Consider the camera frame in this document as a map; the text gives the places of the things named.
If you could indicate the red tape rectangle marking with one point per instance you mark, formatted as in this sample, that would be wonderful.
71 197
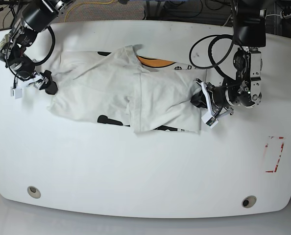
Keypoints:
272 153

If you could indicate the image-right gripper white bracket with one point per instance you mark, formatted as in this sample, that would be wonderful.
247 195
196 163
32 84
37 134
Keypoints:
213 100

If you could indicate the right table cable grommet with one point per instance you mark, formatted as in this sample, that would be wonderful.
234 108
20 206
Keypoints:
249 202

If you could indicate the white printed t-shirt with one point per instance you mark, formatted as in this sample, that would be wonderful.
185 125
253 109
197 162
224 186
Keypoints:
116 87

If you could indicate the image-left gripper white bracket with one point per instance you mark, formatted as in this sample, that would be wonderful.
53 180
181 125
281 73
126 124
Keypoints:
43 81

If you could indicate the table cable grommet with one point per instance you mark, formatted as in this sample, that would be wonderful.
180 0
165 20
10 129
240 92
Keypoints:
33 192
249 202

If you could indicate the black tripod stand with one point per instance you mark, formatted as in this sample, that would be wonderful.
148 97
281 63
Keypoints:
8 9

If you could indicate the left table cable grommet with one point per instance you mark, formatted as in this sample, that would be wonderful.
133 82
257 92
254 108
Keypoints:
33 192

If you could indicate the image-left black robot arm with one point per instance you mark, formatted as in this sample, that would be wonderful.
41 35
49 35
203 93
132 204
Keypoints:
35 18

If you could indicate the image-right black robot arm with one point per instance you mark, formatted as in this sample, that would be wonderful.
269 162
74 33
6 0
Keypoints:
248 23

